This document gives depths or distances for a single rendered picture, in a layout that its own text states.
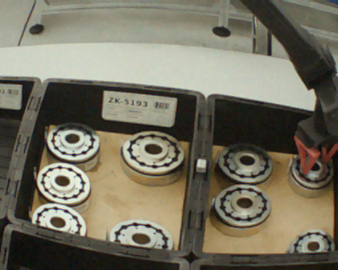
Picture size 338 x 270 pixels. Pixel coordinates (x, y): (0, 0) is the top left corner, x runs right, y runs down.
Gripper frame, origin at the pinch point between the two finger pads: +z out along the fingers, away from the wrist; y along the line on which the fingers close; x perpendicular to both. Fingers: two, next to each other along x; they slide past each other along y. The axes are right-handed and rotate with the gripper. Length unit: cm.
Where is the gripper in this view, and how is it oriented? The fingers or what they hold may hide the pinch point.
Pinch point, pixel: (315, 163)
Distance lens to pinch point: 145.6
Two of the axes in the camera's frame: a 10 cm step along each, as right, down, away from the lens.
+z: -0.8, 7.8, 6.2
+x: -5.3, -5.6, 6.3
